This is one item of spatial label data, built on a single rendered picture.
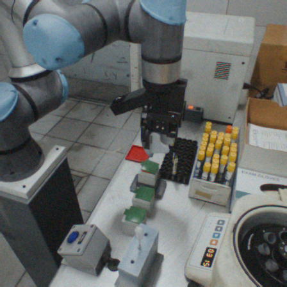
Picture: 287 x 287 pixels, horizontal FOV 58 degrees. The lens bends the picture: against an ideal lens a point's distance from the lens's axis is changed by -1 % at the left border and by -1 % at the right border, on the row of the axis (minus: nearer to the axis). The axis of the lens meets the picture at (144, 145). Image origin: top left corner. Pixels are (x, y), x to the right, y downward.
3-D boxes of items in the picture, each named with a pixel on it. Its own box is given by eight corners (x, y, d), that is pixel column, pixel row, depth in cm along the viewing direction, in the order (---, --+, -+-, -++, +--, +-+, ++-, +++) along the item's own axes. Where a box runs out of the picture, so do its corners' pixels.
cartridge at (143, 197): (137, 200, 70) (137, 184, 65) (154, 205, 69) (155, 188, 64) (132, 213, 67) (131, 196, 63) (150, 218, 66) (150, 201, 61)
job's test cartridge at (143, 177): (142, 177, 74) (142, 160, 70) (159, 180, 73) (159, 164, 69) (138, 187, 72) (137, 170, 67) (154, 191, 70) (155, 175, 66)
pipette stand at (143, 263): (135, 245, 60) (134, 220, 54) (163, 257, 58) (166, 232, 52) (114, 286, 53) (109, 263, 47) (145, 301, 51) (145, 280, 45)
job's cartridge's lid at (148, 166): (143, 159, 70) (143, 157, 69) (159, 164, 69) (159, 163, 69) (138, 168, 67) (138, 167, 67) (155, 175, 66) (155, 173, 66)
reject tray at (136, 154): (132, 146, 87) (132, 144, 86) (152, 150, 85) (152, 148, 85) (125, 159, 82) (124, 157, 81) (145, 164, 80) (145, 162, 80)
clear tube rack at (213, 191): (200, 148, 86) (204, 131, 81) (232, 155, 83) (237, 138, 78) (188, 196, 71) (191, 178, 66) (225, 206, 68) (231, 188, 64)
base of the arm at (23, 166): (-21, 168, 75) (-37, 142, 68) (21, 140, 85) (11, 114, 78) (14, 190, 69) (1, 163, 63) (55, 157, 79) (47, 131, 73)
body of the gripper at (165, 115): (176, 142, 55) (181, 91, 47) (137, 134, 57) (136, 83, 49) (184, 122, 61) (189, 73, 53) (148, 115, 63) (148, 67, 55)
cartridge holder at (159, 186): (136, 176, 76) (136, 168, 74) (166, 184, 74) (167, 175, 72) (129, 190, 73) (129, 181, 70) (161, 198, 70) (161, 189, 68)
